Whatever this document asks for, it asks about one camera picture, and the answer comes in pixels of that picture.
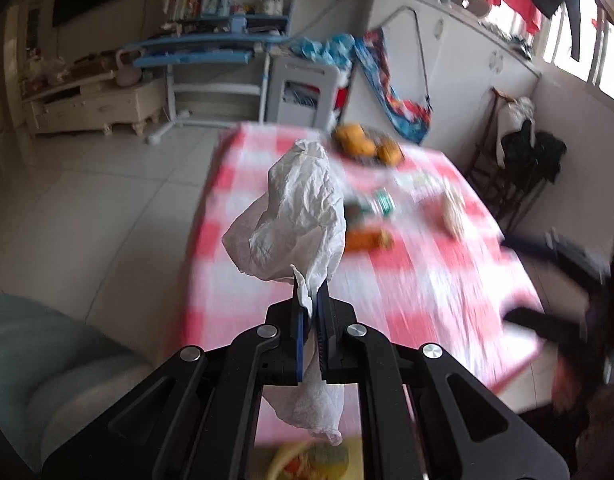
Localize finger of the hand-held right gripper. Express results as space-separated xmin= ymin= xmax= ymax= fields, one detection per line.
xmin=503 ymin=306 xmax=588 ymax=357
xmin=501 ymin=231 xmax=608 ymax=287

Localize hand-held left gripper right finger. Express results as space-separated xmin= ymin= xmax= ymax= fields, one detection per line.
xmin=317 ymin=280 xmax=572 ymax=480

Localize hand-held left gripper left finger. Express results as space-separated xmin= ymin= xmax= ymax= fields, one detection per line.
xmin=42 ymin=297 xmax=312 ymax=480

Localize yellow bin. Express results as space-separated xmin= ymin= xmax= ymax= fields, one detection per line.
xmin=264 ymin=437 xmax=368 ymax=480

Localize large white tissue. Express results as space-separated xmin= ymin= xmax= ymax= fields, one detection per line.
xmin=222 ymin=139 xmax=348 ymax=446

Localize clear plastic packet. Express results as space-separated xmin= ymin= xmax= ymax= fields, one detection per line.
xmin=394 ymin=170 xmax=440 ymax=198

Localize dark clothes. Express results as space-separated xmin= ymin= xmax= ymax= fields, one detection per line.
xmin=499 ymin=120 xmax=568 ymax=231

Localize stained white crumpled napkin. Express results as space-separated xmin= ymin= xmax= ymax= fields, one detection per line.
xmin=439 ymin=187 xmax=470 ymax=241

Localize pink white checkered tablecloth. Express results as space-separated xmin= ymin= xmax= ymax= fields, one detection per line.
xmin=182 ymin=122 xmax=548 ymax=448

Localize white bag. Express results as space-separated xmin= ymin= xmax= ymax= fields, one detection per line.
xmin=494 ymin=97 xmax=536 ymax=161

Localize clear bottle with green label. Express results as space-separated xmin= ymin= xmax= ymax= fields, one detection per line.
xmin=367 ymin=187 xmax=398 ymax=218

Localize rough-skinned yellow mango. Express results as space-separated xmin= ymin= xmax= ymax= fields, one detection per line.
xmin=377 ymin=142 xmax=405 ymax=165

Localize woven fruit basket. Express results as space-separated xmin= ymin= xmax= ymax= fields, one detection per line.
xmin=332 ymin=125 xmax=405 ymax=166

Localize white cabinet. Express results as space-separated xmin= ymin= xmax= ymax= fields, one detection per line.
xmin=337 ymin=0 xmax=542 ymax=171

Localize colourful hanging bag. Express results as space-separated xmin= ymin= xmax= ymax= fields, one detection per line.
xmin=354 ymin=27 xmax=434 ymax=145

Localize white storage stool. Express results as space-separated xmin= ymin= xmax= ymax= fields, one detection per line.
xmin=264 ymin=55 xmax=350 ymax=128

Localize grey-blue chair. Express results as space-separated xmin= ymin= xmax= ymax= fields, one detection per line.
xmin=0 ymin=292 xmax=152 ymax=476

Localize blue crumpled cloth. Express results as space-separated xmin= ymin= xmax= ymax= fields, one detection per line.
xmin=289 ymin=34 xmax=358 ymax=67

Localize blue study desk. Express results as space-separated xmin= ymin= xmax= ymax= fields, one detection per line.
xmin=132 ymin=0 xmax=295 ymax=146

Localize cream television cabinet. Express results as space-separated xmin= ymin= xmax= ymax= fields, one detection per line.
xmin=22 ymin=72 xmax=168 ymax=136

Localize white jug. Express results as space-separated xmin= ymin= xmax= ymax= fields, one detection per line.
xmin=116 ymin=49 xmax=144 ymax=87

